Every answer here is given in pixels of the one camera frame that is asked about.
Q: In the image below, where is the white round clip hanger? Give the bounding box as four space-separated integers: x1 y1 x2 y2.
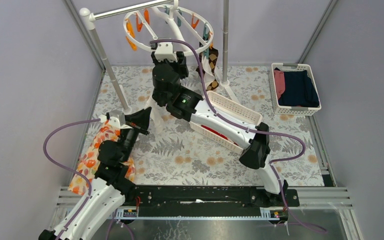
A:
123 0 214 56

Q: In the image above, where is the red snowflake sock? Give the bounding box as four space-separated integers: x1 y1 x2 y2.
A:
201 125 238 146

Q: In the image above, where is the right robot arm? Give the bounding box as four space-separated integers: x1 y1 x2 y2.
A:
151 51 287 206

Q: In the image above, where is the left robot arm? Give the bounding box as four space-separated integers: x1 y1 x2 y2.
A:
38 106 152 240

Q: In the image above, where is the white rack right foot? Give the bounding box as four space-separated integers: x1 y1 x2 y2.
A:
214 67 240 103

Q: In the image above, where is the floral grey tablecloth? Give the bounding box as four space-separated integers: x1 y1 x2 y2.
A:
92 66 325 187

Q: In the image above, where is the white perforated sock basket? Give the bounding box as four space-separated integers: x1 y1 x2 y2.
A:
189 91 263 154

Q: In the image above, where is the floral orange cloth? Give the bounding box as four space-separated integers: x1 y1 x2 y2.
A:
68 121 136 196

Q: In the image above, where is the pink garment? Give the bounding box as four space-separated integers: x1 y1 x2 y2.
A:
273 68 286 100

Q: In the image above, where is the grey horizontal rack bar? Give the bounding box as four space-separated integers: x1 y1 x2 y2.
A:
89 0 173 22

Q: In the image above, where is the grey left rack pole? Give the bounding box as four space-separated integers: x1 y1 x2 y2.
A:
79 7 119 96

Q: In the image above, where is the white basket with clothes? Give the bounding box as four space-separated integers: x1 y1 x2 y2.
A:
269 62 322 116

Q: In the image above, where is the navy garment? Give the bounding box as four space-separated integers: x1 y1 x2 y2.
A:
278 70 320 108

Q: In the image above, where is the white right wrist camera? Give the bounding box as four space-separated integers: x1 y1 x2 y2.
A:
154 42 178 63

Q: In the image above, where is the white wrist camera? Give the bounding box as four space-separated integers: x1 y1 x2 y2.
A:
154 42 178 63
98 110 129 129

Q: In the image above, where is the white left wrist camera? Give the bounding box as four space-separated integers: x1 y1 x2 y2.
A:
98 110 129 129

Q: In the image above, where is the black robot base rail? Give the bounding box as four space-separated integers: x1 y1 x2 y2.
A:
123 185 300 219

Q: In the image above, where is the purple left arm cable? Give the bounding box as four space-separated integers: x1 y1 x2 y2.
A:
42 118 102 240

